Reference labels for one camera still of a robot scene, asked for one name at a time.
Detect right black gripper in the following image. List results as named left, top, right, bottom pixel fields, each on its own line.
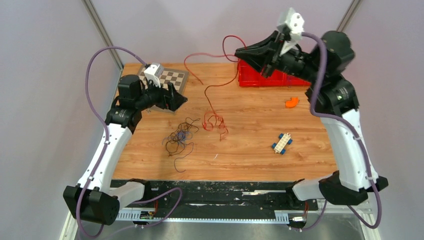
left=234, top=29, right=321, bottom=82

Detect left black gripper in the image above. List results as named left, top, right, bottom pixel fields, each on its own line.
left=134, top=77, right=187, bottom=111

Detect red wire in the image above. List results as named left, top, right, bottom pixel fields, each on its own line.
left=184, top=35, right=248, bottom=142

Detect brown wire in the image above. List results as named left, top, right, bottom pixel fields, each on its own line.
left=162, top=116, right=202, bottom=174

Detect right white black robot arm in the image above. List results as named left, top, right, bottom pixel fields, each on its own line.
left=235, top=30, right=389, bottom=209

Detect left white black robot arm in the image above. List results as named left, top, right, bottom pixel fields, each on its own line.
left=63, top=74, right=188, bottom=226

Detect wooden chessboard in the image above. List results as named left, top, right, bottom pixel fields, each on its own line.
left=137, top=66, right=190, bottom=115

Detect red bin far left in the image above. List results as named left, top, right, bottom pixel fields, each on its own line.
left=237, top=60, right=264, bottom=87

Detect red bin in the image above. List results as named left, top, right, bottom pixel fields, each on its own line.
left=258, top=71, right=287, bottom=87
left=280, top=74, right=311, bottom=87
left=237, top=60, right=264, bottom=87

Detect orange plastic piece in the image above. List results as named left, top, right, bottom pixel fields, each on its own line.
left=285, top=97, right=299, bottom=109

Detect white blue toy block car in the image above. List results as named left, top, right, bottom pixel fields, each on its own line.
left=271, top=133, right=293, bottom=155

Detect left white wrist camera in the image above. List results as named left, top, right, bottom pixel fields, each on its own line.
left=143, top=63, right=164, bottom=88

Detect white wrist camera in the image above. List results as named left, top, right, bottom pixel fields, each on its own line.
left=277, top=7, right=305, bottom=56
left=143, top=63, right=164, bottom=88

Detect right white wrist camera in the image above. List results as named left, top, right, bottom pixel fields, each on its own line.
left=277, top=7, right=305, bottom=56

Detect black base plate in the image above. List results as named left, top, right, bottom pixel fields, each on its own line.
left=109, top=179, right=353, bottom=220

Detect aluminium frame rail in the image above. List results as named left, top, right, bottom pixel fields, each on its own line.
left=59, top=186, right=382, bottom=240

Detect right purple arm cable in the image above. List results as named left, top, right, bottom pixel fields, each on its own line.
left=288, top=31, right=383, bottom=232

